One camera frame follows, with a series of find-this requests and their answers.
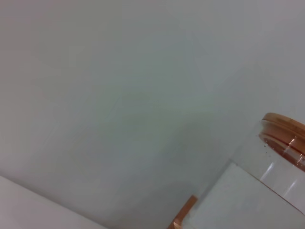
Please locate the wooden dispenser stand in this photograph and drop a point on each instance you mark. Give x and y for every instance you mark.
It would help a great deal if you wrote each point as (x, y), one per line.
(183, 212)

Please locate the clear glass water dispenser jar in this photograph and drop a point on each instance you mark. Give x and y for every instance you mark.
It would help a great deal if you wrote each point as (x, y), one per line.
(238, 202)

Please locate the copper orange jar lid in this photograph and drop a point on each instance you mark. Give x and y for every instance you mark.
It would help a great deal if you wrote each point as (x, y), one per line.
(281, 131)

